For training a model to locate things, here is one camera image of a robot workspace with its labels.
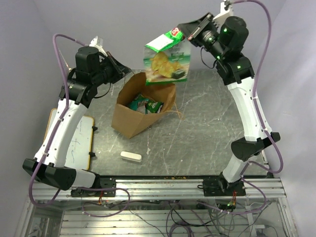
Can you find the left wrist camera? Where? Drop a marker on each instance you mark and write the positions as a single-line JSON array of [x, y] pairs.
[[97, 42]]

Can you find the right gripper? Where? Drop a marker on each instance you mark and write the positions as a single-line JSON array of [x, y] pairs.
[[193, 29]]

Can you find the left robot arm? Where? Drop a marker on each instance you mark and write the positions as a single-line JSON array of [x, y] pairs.
[[94, 67]]

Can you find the small whiteboard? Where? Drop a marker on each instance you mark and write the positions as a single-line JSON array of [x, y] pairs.
[[78, 154]]

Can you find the green Cheetos chips bag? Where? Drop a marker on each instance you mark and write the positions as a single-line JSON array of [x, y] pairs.
[[167, 58]]

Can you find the brown paper bag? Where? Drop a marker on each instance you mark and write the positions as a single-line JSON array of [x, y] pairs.
[[130, 123]]

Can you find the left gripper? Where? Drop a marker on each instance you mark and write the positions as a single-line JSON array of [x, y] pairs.
[[119, 70]]

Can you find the white eraser block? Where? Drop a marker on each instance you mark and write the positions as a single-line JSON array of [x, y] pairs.
[[131, 156]]

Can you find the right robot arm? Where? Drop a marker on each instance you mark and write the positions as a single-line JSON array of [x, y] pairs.
[[225, 41]]

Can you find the green snack bag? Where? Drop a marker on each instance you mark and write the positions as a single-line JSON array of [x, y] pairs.
[[153, 107]]

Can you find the aluminium rail frame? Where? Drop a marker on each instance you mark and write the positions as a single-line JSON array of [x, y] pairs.
[[176, 187]]

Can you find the teal snack packet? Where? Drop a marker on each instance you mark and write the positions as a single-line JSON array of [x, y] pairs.
[[138, 104]]

